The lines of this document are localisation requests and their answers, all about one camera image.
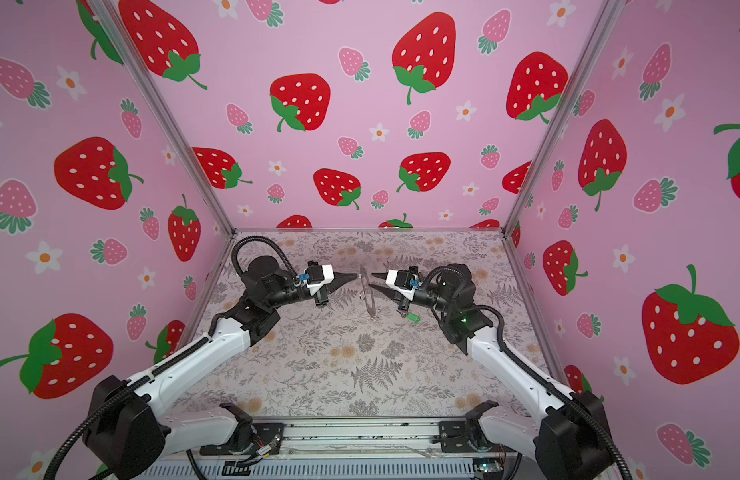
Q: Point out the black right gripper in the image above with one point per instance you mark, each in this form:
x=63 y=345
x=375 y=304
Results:
x=405 y=304

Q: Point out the aluminium corner post left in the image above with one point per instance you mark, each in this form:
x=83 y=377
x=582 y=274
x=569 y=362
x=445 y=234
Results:
x=115 y=28

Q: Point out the aluminium corner post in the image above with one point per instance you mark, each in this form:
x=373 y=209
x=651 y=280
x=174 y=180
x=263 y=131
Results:
x=601 y=30
x=115 y=28

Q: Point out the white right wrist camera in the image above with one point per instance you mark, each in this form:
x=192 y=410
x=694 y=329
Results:
x=406 y=283

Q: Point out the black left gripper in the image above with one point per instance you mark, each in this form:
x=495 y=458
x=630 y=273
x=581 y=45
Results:
x=337 y=278

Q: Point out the aluminium corner post right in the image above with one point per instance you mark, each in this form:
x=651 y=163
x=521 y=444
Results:
x=601 y=30

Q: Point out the aluminium front rail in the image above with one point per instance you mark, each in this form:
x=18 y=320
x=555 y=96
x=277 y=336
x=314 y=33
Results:
x=435 y=440

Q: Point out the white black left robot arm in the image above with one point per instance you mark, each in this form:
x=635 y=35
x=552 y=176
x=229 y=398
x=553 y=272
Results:
x=130 y=430

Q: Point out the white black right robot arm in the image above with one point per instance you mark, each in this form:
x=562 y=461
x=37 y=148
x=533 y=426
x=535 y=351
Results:
x=564 y=431

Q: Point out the silver key green tag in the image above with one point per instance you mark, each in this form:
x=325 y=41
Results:
x=410 y=316

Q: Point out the perforated grey cable duct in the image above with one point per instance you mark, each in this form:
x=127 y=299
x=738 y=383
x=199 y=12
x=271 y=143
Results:
x=389 y=468

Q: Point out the clear acrylic keyring holder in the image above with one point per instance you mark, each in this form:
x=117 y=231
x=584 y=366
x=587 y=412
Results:
x=367 y=294

